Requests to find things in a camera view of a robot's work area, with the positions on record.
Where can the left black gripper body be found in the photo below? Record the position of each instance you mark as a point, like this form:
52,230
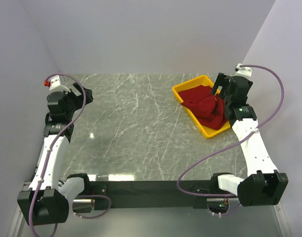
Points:
74,102

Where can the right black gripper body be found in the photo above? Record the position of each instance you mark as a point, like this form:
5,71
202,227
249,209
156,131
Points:
223,80

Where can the red t shirt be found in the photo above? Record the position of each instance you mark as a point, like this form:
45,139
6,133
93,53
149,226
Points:
208,109

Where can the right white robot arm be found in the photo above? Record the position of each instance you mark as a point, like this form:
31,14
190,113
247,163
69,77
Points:
264,184

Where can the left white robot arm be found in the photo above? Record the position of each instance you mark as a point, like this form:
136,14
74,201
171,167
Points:
58,122

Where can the yellow plastic tray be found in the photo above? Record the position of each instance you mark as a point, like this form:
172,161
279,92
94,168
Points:
205,81

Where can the black base crossbar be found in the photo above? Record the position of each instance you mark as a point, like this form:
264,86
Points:
145,194

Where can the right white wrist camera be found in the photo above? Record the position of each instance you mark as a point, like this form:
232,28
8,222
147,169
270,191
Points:
243,71

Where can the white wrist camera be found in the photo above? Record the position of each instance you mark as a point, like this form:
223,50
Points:
243,71
56,83

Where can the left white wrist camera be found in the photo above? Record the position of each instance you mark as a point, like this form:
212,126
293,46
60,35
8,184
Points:
56,83

